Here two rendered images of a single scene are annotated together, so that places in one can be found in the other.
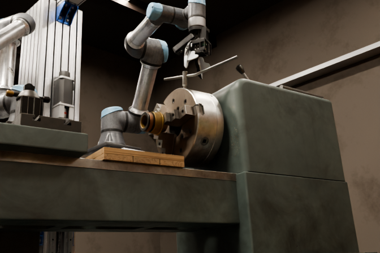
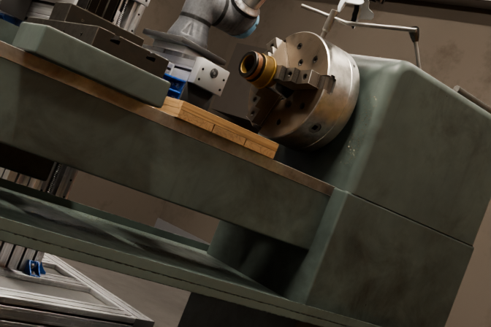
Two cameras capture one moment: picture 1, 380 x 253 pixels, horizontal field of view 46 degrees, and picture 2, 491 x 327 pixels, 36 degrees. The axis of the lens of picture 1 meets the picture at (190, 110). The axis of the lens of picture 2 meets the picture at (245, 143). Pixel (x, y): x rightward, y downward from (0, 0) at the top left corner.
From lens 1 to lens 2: 0.45 m
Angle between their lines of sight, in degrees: 17
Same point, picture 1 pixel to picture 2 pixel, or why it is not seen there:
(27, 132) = (99, 60)
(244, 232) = (308, 264)
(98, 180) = (158, 141)
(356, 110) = not seen: outside the picture
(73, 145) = (147, 94)
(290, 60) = not seen: outside the picture
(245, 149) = (362, 164)
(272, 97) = (435, 103)
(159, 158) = (246, 138)
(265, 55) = not seen: outside the picture
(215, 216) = (283, 232)
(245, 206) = (325, 234)
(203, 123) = (324, 106)
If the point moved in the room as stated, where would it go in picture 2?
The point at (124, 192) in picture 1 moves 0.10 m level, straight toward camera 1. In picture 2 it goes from (184, 166) to (188, 168)
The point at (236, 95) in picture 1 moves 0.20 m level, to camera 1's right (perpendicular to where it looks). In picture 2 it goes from (387, 84) to (457, 112)
